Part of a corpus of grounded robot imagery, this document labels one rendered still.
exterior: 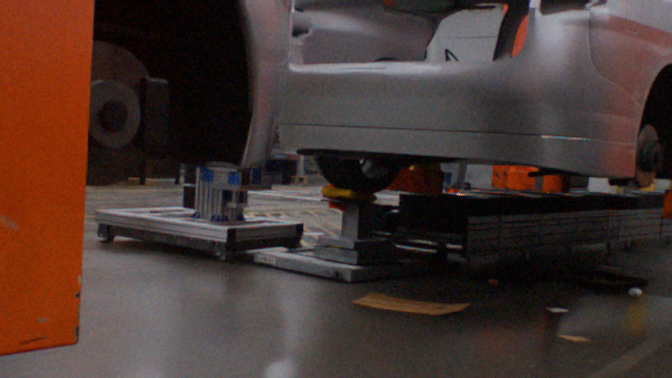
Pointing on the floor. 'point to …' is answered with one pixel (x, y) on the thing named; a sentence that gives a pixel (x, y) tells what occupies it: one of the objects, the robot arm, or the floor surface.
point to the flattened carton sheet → (408, 304)
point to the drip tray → (605, 279)
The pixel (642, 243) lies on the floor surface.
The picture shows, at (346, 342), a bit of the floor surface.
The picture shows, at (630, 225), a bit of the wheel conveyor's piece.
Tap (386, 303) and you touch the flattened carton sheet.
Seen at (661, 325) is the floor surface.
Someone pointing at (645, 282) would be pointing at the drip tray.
